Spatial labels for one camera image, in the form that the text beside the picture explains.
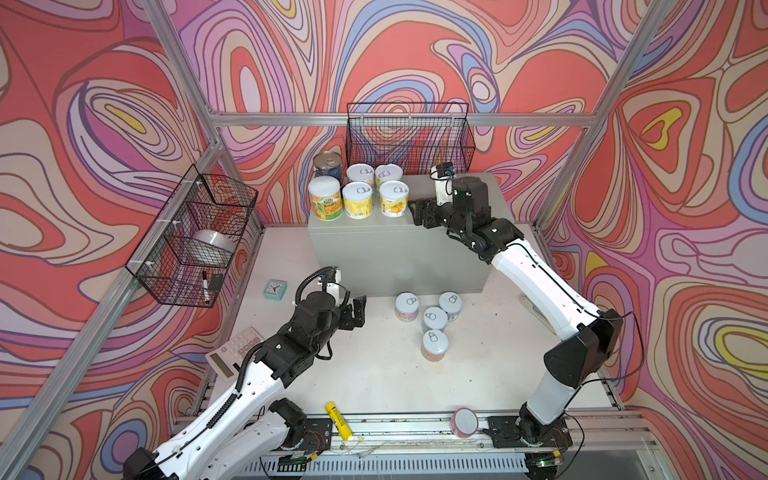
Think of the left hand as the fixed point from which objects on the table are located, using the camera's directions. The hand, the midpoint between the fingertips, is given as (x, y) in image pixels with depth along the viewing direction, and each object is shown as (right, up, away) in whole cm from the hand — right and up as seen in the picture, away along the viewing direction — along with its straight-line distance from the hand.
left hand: (355, 295), depth 75 cm
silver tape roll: (-34, +12, -5) cm, 36 cm away
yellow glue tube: (-4, -32, -1) cm, 32 cm away
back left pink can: (+15, -6, +16) cm, 22 cm away
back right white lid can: (+28, -5, +16) cm, 33 cm away
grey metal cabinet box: (+8, +10, +24) cm, 27 cm away
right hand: (+18, +23, +2) cm, 29 cm away
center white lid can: (+23, -9, +13) cm, 28 cm away
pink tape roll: (+27, -31, -3) cm, 41 cm away
